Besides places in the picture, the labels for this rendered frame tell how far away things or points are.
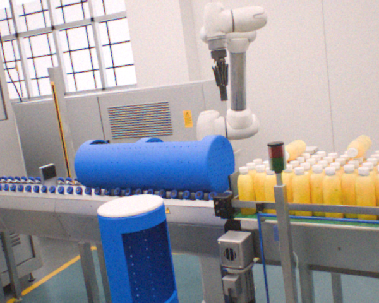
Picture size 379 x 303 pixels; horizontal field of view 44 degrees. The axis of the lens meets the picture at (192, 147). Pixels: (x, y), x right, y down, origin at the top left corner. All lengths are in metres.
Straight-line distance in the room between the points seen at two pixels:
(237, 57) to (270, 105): 2.35
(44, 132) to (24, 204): 1.92
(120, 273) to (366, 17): 3.64
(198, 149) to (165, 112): 1.96
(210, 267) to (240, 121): 0.97
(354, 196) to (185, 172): 0.77
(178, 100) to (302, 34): 1.58
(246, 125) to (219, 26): 0.94
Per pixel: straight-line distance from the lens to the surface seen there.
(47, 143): 4.99
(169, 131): 4.14
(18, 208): 3.21
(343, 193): 1.95
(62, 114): 3.37
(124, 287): 2.01
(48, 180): 3.11
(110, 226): 1.92
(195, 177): 2.20
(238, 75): 2.83
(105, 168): 2.54
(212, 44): 2.19
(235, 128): 2.94
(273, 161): 1.71
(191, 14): 5.34
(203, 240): 2.34
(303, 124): 5.04
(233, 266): 1.99
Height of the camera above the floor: 1.56
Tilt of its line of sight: 9 degrees down
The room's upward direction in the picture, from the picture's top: 8 degrees counter-clockwise
